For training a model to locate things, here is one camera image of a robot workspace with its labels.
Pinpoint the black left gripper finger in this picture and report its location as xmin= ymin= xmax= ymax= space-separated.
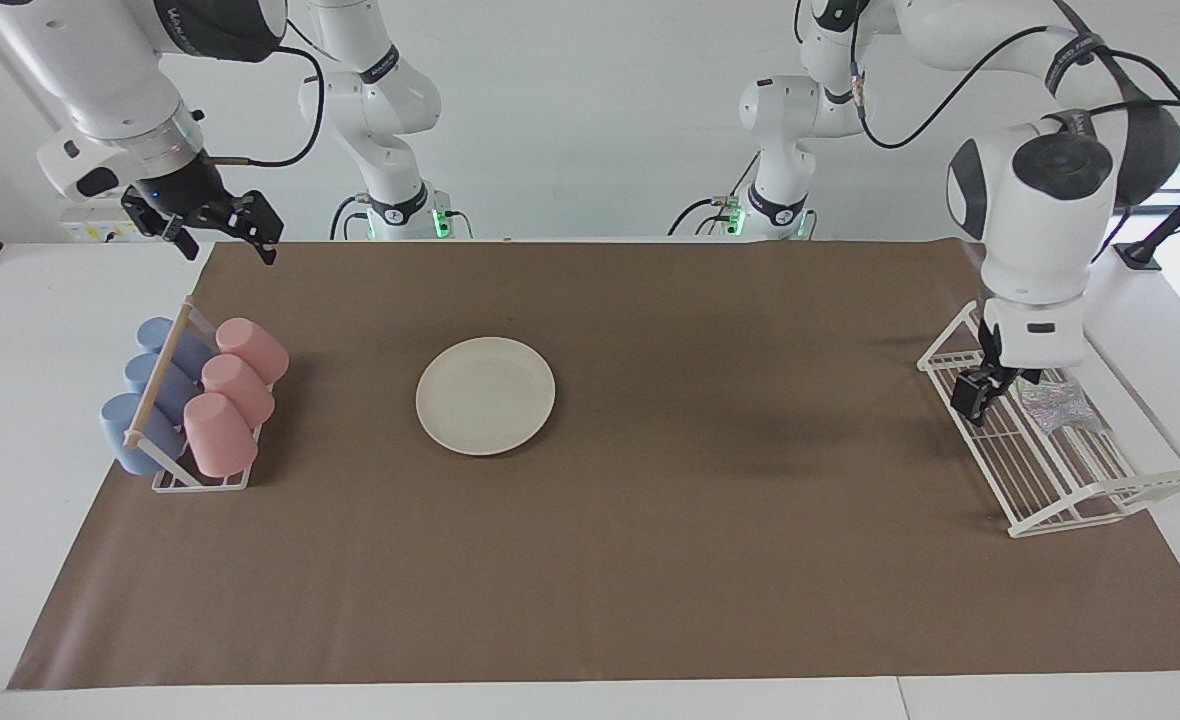
xmin=953 ymin=372 xmax=993 ymax=429

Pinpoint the clear plastic bag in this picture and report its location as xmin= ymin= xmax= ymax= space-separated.
xmin=1012 ymin=372 xmax=1106 ymax=436

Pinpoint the cream round plate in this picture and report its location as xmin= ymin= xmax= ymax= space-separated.
xmin=415 ymin=336 xmax=557 ymax=457

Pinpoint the pink plastic cup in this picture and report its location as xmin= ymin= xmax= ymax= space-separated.
xmin=200 ymin=354 xmax=276 ymax=429
xmin=215 ymin=317 xmax=290 ymax=386
xmin=183 ymin=392 xmax=259 ymax=478

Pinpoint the blue plastic cup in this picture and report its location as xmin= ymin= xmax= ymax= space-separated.
xmin=124 ymin=352 xmax=201 ymax=421
xmin=136 ymin=317 xmax=216 ymax=379
xmin=100 ymin=393 xmax=189 ymax=476

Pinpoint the white cup holder rack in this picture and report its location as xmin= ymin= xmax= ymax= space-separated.
xmin=123 ymin=296 xmax=276 ymax=493

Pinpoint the black stand with pole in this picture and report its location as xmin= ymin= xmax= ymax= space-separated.
xmin=1113 ymin=160 xmax=1180 ymax=273

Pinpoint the brown table mat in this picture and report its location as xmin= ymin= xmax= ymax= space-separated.
xmin=7 ymin=240 xmax=1180 ymax=691

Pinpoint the black base cable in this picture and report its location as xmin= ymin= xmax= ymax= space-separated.
xmin=667 ymin=150 xmax=763 ymax=238
xmin=329 ymin=194 xmax=371 ymax=241

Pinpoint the white wire dish rack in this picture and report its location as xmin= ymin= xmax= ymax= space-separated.
xmin=915 ymin=290 xmax=1180 ymax=539

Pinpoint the white wall power outlet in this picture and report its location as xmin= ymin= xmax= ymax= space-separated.
xmin=57 ymin=193 xmax=163 ymax=244

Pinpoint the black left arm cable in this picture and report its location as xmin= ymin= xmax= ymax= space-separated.
xmin=845 ymin=0 xmax=1180 ymax=266

